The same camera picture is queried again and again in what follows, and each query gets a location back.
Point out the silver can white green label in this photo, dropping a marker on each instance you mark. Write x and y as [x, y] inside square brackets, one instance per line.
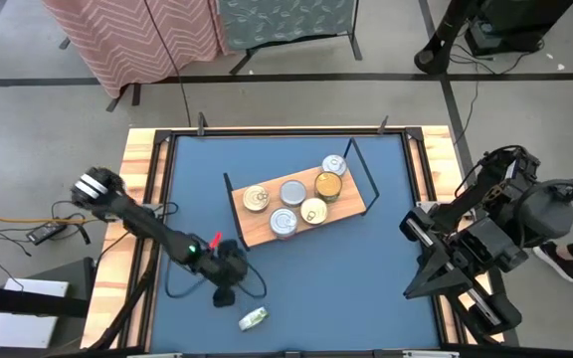
[293, 193]

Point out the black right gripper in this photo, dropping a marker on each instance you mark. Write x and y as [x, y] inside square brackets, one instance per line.
[495, 313]

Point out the black power brick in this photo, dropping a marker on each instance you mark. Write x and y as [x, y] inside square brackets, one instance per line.
[48, 232]

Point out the red tape tag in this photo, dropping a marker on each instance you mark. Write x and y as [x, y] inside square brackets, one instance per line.
[214, 240]

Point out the green leaf-print cloth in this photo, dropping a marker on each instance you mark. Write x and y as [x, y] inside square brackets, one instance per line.
[286, 20]

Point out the black computer case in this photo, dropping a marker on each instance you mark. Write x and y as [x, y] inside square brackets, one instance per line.
[515, 25]

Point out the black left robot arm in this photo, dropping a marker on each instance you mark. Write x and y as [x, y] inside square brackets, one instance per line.
[142, 224]

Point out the beige-lid can blue pink label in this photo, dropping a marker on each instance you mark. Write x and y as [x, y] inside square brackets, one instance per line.
[256, 198]

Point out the white flat box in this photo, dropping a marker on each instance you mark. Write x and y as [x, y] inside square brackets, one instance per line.
[18, 330]

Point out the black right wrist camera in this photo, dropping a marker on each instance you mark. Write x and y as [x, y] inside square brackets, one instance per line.
[490, 246]

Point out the person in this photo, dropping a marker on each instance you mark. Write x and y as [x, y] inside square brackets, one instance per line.
[560, 261]

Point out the black beam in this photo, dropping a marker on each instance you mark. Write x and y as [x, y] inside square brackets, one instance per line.
[28, 302]

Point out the silver can Bumble Bee label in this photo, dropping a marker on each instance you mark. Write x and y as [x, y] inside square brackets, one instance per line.
[254, 319]

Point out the black metal cloth rack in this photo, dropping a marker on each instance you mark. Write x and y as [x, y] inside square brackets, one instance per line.
[136, 94]
[353, 45]

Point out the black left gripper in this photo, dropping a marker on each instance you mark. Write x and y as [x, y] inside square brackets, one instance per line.
[227, 268]

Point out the pink chevron cloth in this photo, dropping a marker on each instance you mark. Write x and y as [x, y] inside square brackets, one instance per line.
[132, 40]

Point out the small silver can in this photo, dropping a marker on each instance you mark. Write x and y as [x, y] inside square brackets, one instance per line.
[283, 221]

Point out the silver can teal label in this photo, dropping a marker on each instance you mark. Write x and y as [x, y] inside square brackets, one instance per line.
[334, 165]

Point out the black aluminium table frame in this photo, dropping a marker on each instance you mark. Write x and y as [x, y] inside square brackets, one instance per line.
[286, 132]

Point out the pull-tab can blue red label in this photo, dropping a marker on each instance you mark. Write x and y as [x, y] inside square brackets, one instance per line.
[314, 211]

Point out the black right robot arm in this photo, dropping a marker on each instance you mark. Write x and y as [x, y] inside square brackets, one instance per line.
[545, 214]

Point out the black tower stand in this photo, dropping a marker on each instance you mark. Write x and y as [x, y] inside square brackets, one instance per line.
[436, 57]

